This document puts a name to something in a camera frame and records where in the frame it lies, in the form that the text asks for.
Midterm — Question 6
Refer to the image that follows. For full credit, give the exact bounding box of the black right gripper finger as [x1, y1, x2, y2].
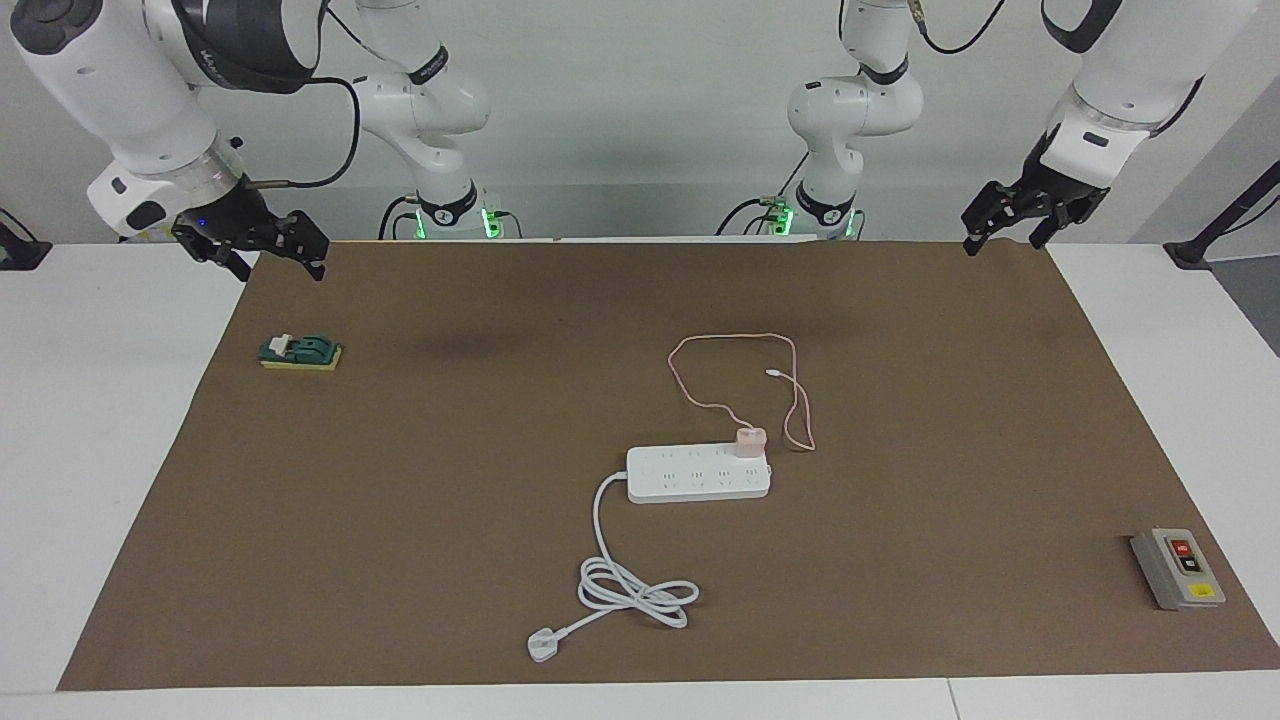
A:
[195, 240, 253, 284]
[285, 212, 331, 281]

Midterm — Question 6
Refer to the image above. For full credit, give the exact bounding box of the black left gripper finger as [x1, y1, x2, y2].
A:
[962, 182, 1013, 256]
[1028, 205, 1076, 251]

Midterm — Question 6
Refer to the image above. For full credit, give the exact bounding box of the pink charging cable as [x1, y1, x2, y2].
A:
[667, 333, 816, 453]

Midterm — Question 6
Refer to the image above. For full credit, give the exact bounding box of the white power strip with cord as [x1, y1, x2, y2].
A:
[527, 441, 773, 664]

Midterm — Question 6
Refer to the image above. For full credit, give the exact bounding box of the black clamp stand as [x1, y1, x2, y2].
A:
[0, 208, 53, 271]
[1165, 160, 1280, 271]

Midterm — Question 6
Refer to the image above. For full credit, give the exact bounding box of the brown table mat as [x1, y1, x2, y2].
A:
[57, 240, 1280, 691]

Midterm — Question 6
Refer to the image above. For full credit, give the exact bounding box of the black base cable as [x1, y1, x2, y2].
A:
[378, 195, 421, 241]
[715, 198, 776, 237]

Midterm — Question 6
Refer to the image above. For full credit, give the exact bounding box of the green knife switch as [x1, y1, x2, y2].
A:
[258, 333, 343, 373]

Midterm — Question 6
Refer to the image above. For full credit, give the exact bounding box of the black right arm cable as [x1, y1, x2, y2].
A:
[248, 75, 361, 191]

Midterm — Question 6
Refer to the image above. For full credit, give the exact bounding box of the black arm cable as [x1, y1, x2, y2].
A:
[905, 0, 1011, 56]
[248, 75, 361, 191]

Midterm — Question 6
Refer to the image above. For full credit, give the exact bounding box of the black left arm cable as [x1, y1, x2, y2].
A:
[905, 0, 1011, 56]

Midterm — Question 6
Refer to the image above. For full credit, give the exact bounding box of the grey on-off switch box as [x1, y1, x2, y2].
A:
[1130, 527, 1227, 612]

